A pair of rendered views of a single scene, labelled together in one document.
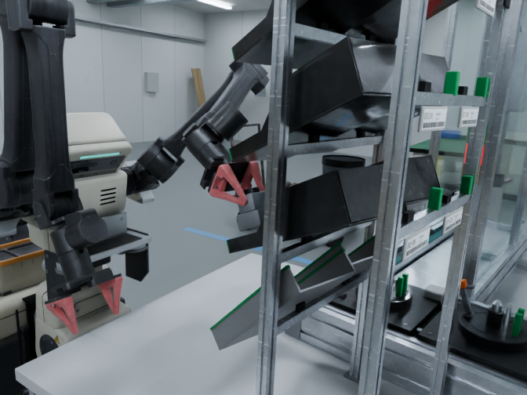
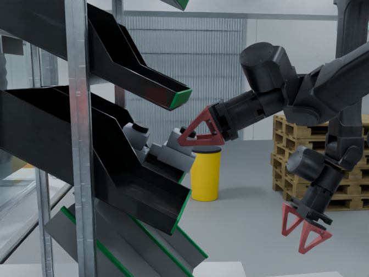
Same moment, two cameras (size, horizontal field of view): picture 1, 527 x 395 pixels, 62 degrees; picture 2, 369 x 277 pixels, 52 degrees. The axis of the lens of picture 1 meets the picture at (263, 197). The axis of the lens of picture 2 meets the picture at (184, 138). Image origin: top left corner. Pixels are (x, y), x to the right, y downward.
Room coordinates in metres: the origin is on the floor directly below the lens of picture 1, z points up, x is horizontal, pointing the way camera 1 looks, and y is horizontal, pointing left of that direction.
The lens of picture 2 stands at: (1.27, -0.42, 1.39)
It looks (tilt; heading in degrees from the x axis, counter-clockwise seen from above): 10 degrees down; 139
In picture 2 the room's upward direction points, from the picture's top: straight up
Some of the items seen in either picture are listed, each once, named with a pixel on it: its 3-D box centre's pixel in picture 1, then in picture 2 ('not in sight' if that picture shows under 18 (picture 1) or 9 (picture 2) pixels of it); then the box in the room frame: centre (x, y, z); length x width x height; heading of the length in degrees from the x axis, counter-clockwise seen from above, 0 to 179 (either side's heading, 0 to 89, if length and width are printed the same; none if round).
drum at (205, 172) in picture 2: not in sight; (205, 172); (-1.70, 2.45, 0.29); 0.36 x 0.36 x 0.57
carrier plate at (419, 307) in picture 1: (383, 298); not in sight; (1.03, -0.32, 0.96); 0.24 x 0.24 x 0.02; 51
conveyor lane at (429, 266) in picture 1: (430, 284); not in sight; (1.24, -0.53, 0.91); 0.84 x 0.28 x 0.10; 141
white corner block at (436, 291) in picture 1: (435, 295); not in sight; (1.04, -0.46, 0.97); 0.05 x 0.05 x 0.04; 51
